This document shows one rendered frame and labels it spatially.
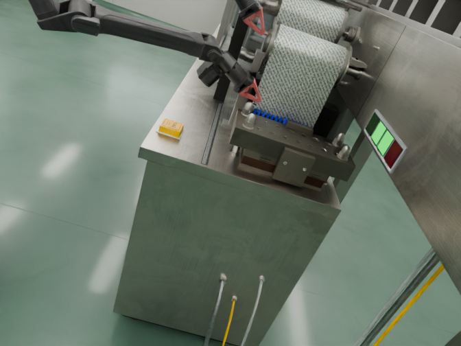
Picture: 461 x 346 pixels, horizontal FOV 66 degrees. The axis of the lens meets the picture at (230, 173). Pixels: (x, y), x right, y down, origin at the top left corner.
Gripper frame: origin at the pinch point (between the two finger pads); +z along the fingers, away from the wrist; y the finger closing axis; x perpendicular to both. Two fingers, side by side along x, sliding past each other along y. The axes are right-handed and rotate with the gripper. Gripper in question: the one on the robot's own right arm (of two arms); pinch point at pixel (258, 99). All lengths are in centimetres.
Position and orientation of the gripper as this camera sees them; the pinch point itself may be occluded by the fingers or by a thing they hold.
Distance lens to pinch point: 126.9
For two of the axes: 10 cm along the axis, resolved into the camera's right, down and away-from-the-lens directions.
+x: 7.4, -5.5, -3.9
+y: -0.7, 5.1, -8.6
